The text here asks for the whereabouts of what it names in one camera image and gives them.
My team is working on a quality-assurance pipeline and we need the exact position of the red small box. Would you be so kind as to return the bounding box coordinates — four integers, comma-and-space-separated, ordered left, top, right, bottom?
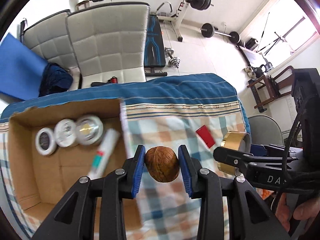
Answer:
195, 125, 216, 148

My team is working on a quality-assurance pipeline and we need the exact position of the dark wooden chair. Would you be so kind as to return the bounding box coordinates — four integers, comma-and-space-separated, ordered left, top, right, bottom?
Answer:
247, 66, 300, 112

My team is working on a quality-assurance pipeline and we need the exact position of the black cable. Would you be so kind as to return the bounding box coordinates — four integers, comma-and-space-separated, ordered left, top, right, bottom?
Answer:
271, 105, 320, 205

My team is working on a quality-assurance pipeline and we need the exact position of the black hand grip exerciser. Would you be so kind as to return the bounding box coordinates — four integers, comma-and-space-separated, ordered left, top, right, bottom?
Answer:
91, 76, 118, 87

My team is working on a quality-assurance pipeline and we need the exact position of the white tin with black top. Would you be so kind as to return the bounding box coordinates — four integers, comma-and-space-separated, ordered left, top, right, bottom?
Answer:
35, 127, 57, 156

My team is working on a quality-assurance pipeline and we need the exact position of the cardboard box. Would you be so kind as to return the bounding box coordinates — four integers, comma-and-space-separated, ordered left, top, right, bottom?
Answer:
7, 97, 144, 230

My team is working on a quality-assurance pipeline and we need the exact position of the person's right hand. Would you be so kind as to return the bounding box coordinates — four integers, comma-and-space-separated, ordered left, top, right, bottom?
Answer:
275, 194, 320, 234

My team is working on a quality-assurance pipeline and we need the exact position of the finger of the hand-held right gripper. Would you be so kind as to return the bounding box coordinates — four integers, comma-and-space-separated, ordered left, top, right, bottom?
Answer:
250, 144, 288, 157
213, 146, 288, 175

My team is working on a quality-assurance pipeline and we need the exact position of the barbell on bench rack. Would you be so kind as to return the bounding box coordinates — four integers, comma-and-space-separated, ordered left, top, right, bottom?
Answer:
107, 0, 203, 42

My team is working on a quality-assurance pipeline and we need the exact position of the window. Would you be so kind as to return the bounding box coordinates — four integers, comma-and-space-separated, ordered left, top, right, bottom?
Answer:
265, 0, 320, 55

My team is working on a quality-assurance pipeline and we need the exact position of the white padded chair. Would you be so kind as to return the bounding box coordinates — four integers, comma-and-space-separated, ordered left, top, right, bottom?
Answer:
19, 9, 83, 80
65, 2, 150, 89

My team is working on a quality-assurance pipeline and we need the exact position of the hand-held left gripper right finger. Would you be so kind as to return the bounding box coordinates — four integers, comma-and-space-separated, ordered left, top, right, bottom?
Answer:
177, 144, 292, 240

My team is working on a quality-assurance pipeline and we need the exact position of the black tripod stand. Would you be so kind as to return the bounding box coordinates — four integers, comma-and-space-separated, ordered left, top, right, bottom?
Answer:
257, 31, 288, 55

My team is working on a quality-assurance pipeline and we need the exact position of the low dark framed platform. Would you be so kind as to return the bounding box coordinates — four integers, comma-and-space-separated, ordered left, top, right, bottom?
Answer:
239, 45, 268, 67

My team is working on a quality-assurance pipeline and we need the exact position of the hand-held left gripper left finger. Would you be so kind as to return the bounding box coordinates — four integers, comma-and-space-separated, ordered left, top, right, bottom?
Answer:
31, 145, 146, 240

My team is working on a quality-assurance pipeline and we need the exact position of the plaid tablecloth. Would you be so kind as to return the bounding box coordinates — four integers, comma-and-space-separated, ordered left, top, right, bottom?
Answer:
0, 73, 250, 240

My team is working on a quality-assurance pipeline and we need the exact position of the brown walnut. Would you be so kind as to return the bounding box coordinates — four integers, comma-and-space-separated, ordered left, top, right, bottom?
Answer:
145, 146, 180, 183

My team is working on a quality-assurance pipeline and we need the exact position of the black heater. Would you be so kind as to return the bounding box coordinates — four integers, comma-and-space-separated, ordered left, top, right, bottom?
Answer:
245, 38, 259, 50

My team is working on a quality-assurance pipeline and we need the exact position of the blue foam mat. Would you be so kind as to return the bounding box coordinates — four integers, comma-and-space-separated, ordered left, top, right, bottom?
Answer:
0, 32, 50, 100

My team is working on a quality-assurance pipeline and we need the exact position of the white tube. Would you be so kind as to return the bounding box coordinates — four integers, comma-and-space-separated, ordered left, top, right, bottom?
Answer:
87, 128, 122, 179

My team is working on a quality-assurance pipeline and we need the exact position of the grey ab trainer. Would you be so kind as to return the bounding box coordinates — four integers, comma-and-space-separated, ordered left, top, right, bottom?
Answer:
156, 1, 173, 15

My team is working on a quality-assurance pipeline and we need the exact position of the perforated metal round tin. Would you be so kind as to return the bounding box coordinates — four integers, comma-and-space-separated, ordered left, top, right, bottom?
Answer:
75, 114, 104, 146

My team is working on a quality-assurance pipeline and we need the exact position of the dark blue cloth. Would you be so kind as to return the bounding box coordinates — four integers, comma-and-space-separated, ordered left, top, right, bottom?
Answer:
39, 62, 73, 97

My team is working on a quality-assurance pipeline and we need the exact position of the short barbell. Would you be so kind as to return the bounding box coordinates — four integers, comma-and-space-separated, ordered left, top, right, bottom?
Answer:
201, 23, 241, 43

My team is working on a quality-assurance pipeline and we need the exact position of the gold tape roll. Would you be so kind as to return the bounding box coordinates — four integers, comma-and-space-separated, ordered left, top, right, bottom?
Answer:
217, 131, 252, 177

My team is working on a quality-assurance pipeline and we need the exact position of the black and blue bench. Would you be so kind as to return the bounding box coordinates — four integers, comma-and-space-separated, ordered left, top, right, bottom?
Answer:
144, 15, 167, 77

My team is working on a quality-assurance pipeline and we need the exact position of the black pole with strap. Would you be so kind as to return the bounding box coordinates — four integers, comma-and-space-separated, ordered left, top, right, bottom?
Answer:
19, 17, 28, 43

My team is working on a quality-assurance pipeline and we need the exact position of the grey chair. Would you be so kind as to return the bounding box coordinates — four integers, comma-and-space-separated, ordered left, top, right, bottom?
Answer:
246, 115, 284, 150

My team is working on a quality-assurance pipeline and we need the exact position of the white round tin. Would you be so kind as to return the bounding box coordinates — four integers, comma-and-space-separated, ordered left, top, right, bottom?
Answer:
54, 119, 77, 147

